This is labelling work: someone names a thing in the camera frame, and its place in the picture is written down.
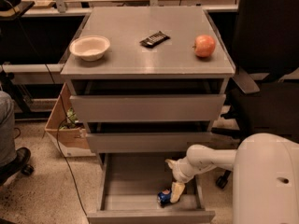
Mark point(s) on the cardboard box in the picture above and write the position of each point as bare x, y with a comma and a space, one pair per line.
64, 130

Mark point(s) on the grey bottom drawer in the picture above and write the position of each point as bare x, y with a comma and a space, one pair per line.
129, 187

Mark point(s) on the blue pepsi can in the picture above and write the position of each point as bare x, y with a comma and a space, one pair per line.
164, 197

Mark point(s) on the black chair caster left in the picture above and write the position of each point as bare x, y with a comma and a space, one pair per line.
27, 169

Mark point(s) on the white paper bowl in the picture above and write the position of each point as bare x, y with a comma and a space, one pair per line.
90, 47

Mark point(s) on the grey drawer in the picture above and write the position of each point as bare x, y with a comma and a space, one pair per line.
129, 187
146, 136
145, 100

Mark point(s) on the grey drawer cabinet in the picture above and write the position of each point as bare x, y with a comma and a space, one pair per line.
126, 59

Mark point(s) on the red apple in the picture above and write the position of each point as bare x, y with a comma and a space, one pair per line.
204, 46

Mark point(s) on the grey top drawer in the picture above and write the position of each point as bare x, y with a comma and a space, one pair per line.
145, 100

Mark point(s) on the grey middle drawer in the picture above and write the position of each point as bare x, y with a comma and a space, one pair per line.
146, 136

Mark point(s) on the black office chair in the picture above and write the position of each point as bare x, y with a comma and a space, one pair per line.
262, 38

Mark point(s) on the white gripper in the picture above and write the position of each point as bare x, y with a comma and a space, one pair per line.
178, 173

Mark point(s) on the black shoe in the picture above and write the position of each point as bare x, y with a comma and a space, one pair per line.
6, 171

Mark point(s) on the person leg in jeans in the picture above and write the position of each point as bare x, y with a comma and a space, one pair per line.
7, 122

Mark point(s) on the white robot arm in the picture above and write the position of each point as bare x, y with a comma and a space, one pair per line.
265, 171

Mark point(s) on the dark snack bar wrapper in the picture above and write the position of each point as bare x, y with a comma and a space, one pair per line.
154, 40

